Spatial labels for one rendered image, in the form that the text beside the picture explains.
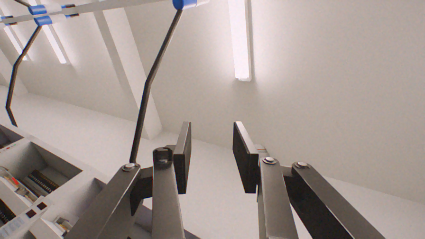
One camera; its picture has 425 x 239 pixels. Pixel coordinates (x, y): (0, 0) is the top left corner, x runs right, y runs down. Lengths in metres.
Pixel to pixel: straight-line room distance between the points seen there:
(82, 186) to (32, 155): 0.71
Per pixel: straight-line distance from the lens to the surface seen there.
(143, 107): 0.88
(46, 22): 2.21
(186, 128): 0.19
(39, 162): 1.79
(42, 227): 1.05
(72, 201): 1.12
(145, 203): 0.89
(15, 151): 1.73
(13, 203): 1.27
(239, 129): 0.19
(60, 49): 3.78
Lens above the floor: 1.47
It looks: 43 degrees up
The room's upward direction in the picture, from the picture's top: 48 degrees clockwise
